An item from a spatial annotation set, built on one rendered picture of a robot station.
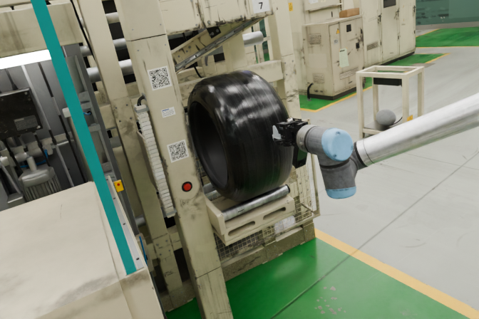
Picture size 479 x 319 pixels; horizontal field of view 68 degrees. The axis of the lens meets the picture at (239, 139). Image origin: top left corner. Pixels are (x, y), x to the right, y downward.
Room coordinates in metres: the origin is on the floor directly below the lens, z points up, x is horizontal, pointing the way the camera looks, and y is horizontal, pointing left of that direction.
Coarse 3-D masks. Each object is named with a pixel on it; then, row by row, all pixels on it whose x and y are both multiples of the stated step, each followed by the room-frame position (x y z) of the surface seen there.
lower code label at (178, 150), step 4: (184, 140) 1.31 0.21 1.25; (172, 144) 1.30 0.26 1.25; (176, 144) 1.30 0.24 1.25; (180, 144) 1.31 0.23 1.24; (184, 144) 1.31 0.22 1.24; (168, 148) 1.29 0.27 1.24; (172, 148) 1.29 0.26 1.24; (176, 148) 1.30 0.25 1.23; (180, 148) 1.31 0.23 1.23; (184, 148) 1.31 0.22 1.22; (172, 152) 1.29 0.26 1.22; (176, 152) 1.30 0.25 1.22; (180, 152) 1.30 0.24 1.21; (184, 152) 1.31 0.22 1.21; (172, 156) 1.29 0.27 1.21; (176, 156) 1.30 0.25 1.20; (180, 156) 1.30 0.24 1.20; (184, 156) 1.31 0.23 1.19; (188, 156) 1.31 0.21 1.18; (172, 160) 1.29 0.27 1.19; (176, 160) 1.29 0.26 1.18
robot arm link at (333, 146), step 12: (312, 132) 0.99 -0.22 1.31; (324, 132) 0.95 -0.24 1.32; (336, 132) 0.92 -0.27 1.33; (312, 144) 0.97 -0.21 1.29; (324, 144) 0.92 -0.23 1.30; (336, 144) 0.91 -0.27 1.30; (348, 144) 0.92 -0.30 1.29; (324, 156) 0.93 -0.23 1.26; (336, 156) 0.90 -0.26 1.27; (348, 156) 0.91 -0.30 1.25
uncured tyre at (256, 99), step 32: (192, 96) 1.50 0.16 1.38; (224, 96) 1.32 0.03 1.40; (256, 96) 1.33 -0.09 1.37; (192, 128) 1.62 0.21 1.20; (224, 128) 1.25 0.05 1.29; (256, 128) 1.25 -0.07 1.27; (224, 160) 1.67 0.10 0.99; (256, 160) 1.22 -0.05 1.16; (288, 160) 1.28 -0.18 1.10; (224, 192) 1.37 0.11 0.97; (256, 192) 1.28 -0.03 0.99
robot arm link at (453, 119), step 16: (432, 112) 0.96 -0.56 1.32; (448, 112) 0.91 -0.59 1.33; (464, 112) 0.89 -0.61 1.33; (400, 128) 0.98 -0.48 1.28; (416, 128) 0.94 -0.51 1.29; (432, 128) 0.92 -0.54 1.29; (448, 128) 0.90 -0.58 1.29; (464, 128) 0.89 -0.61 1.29; (368, 144) 1.01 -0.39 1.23; (384, 144) 0.98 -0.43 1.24; (400, 144) 0.96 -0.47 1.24; (416, 144) 0.94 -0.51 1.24; (352, 160) 1.00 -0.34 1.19; (368, 160) 1.00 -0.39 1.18
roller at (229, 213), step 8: (272, 192) 1.38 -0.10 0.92; (280, 192) 1.38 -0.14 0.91; (288, 192) 1.40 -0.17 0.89; (248, 200) 1.34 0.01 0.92; (256, 200) 1.34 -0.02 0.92; (264, 200) 1.35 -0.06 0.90; (272, 200) 1.38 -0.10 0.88; (232, 208) 1.30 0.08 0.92; (240, 208) 1.31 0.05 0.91; (248, 208) 1.32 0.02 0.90; (224, 216) 1.27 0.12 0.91; (232, 216) 1.29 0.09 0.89
